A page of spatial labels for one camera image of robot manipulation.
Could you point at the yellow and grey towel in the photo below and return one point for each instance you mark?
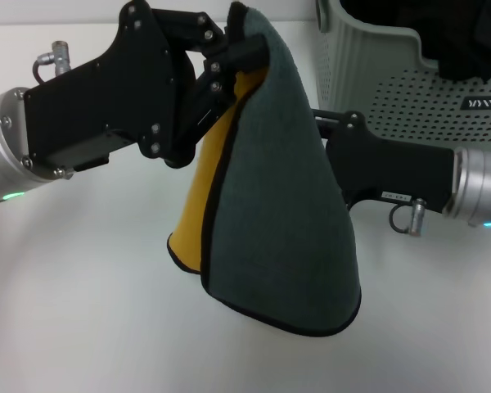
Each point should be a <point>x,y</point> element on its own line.
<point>278,204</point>

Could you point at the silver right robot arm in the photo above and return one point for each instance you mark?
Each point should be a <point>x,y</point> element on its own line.
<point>483,184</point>

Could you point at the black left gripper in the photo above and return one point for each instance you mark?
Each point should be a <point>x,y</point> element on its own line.
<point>118,102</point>

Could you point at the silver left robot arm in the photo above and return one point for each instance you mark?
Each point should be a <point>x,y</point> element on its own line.
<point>4,147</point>

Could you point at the black cloth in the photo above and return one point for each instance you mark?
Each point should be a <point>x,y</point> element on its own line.
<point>462,41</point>

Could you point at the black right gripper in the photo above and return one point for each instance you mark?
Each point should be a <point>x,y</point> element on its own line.
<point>393,168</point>

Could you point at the grey-green perforated storage box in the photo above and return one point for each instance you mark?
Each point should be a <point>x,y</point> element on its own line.
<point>352,61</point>

